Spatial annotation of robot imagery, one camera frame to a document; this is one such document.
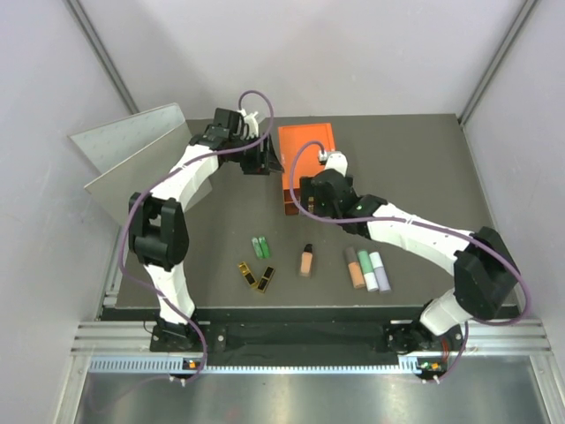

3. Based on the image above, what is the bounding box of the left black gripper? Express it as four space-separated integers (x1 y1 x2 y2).
228 132 283 175

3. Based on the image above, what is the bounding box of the orange drawer box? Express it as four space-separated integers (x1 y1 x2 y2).
278 123 335 216

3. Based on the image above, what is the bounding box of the green white tube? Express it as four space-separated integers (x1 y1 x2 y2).
357 250 379 292

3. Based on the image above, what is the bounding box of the lilac white tube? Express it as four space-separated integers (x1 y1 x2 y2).
369 252 391 292

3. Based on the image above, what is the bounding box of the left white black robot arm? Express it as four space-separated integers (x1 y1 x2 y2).
126 109 283 352

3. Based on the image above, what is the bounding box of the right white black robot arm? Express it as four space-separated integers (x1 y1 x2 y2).
299 170 518 354

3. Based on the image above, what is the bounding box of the peach foundation bottle black cap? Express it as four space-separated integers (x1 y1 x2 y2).
299 243 313 277

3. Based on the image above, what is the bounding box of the green lipstick tube right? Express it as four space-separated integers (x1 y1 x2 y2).
259 236 271 259

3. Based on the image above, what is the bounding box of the green lipstick tube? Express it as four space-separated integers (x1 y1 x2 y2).
259 236 271 259
252 237 263 259

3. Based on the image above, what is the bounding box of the green lipstick tube left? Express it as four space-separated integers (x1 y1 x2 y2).
252 237 263 259

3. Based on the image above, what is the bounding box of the orange tube grey cap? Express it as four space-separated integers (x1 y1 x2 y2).
344 246 365 289

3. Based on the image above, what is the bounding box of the gold black compact left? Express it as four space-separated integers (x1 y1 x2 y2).
237 261 258 288

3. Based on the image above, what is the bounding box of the gold black compact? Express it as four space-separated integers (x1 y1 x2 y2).
237 261 258 288
256 266 275 293

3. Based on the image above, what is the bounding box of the gold black compact right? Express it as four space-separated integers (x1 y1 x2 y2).
256 266 275 293

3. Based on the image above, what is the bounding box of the grey metal panel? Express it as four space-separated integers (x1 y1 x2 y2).
70 103 208 226

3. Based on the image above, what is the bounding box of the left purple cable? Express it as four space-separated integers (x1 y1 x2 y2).
115 90 275 381

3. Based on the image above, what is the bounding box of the purple cable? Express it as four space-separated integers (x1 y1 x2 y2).
115 90 275 381
289 141 533 383

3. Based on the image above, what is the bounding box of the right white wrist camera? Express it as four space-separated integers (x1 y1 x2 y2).
318 150 348 176

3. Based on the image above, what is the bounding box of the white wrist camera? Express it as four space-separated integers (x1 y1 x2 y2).
318 150 348 176
237 109 260 139

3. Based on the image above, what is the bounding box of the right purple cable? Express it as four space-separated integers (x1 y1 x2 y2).
289 141 533 383

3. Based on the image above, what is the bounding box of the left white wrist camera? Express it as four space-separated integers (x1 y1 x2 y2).
237 109 260 139

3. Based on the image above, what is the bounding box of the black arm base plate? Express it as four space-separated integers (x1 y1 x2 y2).
148 321 467 354

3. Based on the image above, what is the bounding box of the slotted grey cable duct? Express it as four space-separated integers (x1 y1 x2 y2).
89 356 421 375

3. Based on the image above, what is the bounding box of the aluminium frame rail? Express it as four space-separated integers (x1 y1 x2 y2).
72 319 552 356

